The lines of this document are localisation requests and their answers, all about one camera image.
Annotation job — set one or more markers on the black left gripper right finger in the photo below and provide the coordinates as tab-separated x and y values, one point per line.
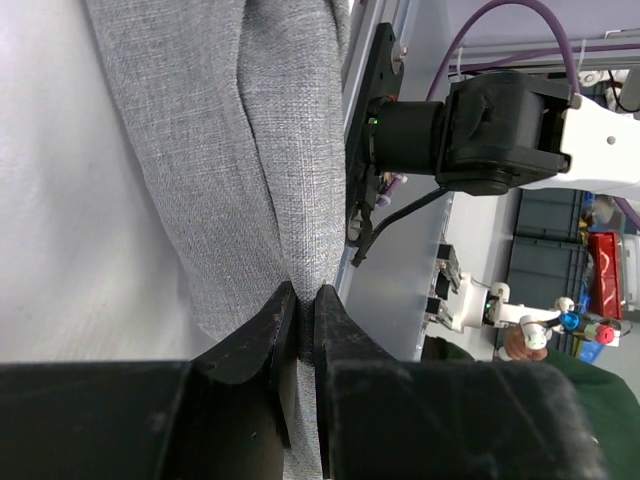
382	418

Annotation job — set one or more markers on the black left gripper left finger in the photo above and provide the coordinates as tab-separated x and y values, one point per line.
227	414

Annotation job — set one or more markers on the grey cloth napkin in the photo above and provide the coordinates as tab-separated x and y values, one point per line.
234	112

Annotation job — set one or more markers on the operator green sleeve forearm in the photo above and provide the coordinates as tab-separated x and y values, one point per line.
611	408

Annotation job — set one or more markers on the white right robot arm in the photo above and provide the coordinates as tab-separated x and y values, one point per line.
500	131

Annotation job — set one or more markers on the operator hand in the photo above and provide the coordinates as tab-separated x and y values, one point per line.
516	349

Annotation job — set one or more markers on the dark blue storage crates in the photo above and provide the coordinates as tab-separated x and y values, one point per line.
548	256

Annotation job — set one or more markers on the red storage bin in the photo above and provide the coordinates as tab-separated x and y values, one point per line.
606	287

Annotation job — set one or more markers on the aluminium mounting rail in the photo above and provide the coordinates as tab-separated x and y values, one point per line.
386	293

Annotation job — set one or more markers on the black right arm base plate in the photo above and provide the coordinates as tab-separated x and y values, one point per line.
381	83

